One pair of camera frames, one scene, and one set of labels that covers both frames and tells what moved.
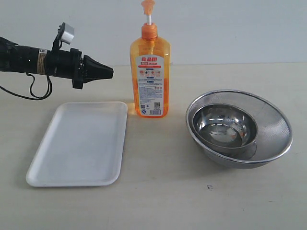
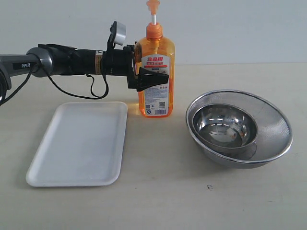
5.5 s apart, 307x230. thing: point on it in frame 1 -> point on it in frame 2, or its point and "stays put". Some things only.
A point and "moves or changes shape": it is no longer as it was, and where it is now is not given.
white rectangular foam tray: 83,146 stays put
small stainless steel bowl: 226,128 stays put
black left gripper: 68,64 -> 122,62
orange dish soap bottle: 150,57 moves or changes shape
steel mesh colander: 238,129 stays put
